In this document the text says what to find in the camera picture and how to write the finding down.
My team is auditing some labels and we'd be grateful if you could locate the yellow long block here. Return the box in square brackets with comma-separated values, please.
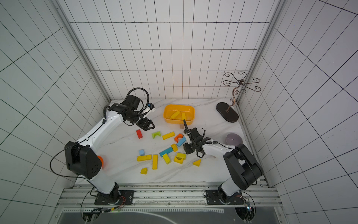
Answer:
[152, 155, 158, 170]
[162, 132, 175, 140]
[137, 155, 152, 162]

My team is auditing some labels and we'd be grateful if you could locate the yellow long block diagonal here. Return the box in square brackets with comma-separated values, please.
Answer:
[170, 111, 180, 119]

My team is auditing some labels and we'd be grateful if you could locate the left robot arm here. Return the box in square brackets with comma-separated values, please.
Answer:
[64, 88, 155, 200]

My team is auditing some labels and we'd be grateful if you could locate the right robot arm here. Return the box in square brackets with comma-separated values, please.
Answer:
[184, 121, 263, 203]

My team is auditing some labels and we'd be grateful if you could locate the red block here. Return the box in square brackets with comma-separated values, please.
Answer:
[136, 129, 143, 139]

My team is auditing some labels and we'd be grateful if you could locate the light blue long block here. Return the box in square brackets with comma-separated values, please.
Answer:
[177, 137, 186, 147]

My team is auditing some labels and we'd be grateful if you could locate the green arch block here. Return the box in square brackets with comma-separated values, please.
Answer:
[152, 131, 161, 139]

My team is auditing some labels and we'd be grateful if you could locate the yellow triangle block right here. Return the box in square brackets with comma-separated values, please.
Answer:
[193, 159, 201, 167]

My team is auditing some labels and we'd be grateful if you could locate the orange arch block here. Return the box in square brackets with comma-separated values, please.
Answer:
[174, 133, 183, 143]

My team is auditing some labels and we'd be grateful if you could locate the yellow cube centre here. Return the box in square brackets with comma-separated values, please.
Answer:
[171, 144, 178, 152]

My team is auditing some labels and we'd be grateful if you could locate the yellow plastic tub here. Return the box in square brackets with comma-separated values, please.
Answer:
[163, 104, 195, 125]

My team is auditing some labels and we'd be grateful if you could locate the light blue small cube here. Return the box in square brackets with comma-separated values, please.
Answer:
[139, 149, 145, 156]

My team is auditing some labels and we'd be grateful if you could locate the teal long block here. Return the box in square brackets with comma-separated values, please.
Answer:
[159, 147, 173, 157]

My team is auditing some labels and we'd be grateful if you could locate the yellow short block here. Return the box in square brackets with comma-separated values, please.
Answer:
[162, 154, 171, 164]

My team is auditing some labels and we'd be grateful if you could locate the purple bowl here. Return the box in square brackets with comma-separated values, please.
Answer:
[225, 133, 243, 146]

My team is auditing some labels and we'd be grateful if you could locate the yellow long block upright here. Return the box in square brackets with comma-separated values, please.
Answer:
[152, 155, 158, 170]

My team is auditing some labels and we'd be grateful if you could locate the black metal hook stand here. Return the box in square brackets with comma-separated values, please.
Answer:
[216, 71, 261, 123]

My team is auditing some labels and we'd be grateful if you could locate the orange bowl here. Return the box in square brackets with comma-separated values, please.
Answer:
[98, 155, 104, 168]

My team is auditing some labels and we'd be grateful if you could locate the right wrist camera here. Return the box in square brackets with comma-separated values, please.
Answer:
[185, 131, 192, 144]

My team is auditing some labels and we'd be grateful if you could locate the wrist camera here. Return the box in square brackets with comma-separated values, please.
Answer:
[185, 131, 192, 144]
[140, 103, 155, 115]

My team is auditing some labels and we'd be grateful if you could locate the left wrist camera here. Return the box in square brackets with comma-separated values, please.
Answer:
[140, 103, 155, 115]

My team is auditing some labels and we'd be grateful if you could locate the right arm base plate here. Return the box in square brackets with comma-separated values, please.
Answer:
[203, 189, 245, 205]

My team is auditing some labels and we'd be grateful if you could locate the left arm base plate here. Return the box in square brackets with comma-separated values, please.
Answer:
[94, 190, 135, 206]

